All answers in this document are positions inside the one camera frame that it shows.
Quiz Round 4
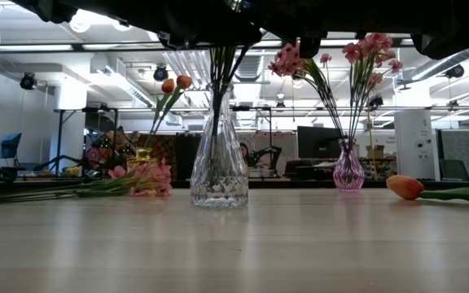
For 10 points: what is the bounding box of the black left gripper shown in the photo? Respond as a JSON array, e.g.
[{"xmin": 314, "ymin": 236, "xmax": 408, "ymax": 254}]
[{"xmin": 136, "ymin": 0, "xmax": 263, "ymax": 50}]

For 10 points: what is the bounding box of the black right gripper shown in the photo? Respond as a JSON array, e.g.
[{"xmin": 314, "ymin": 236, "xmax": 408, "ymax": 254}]
[{"xmin": 258, "ymin": 0, "xmax": 414, "ymax": 59}]

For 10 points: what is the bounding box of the blue artificial flower bunch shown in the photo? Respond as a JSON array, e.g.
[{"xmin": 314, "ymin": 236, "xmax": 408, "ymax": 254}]
[{"xmin": 208, "ymin": 43, "xmax": 252, "ymax": 188}]

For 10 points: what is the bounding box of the orange artificial tulip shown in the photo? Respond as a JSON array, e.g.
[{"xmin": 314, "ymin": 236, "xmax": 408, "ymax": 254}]
[
  {"xmin": 385, "ymin": 174, "xmax": 469, "ymax": 204},
  {"xmin": 144, "ymin": 78, "xmax": 177, "ymax": 151},
  {"xmin": 144, "ymin": 75, "xmax": 194, "ymax": 151}
]

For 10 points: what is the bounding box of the clear ribbed glass vase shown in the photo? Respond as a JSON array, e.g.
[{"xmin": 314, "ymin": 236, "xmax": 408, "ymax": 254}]
[{"xmin": 189, "ymin": 83, "xmax": 250, "ymax": 208}]

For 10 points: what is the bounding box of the yellow glass vase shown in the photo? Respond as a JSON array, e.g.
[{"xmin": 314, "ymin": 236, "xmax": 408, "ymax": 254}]
[{"xmin": 127, "ymin": 146, "xmax": 160, "ymax": 172}]

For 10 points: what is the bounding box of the pink glass vase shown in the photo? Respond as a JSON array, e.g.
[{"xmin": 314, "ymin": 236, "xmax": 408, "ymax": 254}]
[{"xmin": 332, "ymin": 138, "xmax": 366, "ymax": 194}]

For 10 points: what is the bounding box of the colourful patterned cloth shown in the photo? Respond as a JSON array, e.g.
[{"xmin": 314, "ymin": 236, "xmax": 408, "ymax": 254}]
[{"xmin": 134, "ymin": 132, "xmax": 178, "ymax": 167}]

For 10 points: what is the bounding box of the black computer monitor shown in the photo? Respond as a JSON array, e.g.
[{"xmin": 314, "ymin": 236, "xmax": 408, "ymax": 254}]
[{"xmin": 296, "ymin": 125, "xmax": 344, "ymax": 162}]

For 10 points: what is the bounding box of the cardboard box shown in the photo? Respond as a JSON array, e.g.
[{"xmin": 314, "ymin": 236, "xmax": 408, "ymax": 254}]
[{"xmin": 366, "ymin": 145, "xmax": 386, "ymax": 160}]

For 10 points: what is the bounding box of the white column with sockets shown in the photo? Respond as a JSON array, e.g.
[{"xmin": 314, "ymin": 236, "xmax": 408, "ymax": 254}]
[{"xmin": 394, "ymin": 109, "xmax": 442, "ymax": 181}]

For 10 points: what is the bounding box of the grey cubicle partition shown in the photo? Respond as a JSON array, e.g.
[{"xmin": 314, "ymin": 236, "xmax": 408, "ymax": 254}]
[{"xmin": 441, "ymin": 129, "xmax": 469, "ymax": 182}]

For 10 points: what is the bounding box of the blue-lit monitor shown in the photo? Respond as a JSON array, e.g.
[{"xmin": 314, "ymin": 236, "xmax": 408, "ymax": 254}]
[{"xmin": 0, "ymin": 132, "xmax": 23, "ymax": 160}]

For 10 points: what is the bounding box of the silver ceiling duct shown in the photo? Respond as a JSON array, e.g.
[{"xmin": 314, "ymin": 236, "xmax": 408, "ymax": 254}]
[{"xmin": 411, "ymin": 50, "xmax": 469, "ymax": 82}]

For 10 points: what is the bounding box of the black overhead frame bar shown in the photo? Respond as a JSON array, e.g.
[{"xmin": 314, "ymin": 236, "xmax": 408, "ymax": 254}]
[{"xmin": 0, "ymin": 37, "xmax": 469, "ymax": 53}]

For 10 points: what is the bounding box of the black metal stand frame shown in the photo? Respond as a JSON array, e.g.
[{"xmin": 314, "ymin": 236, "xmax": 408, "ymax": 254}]
[{"xmin": 54, "ymin": 107, "xmax": 120, "ymax": 177}]

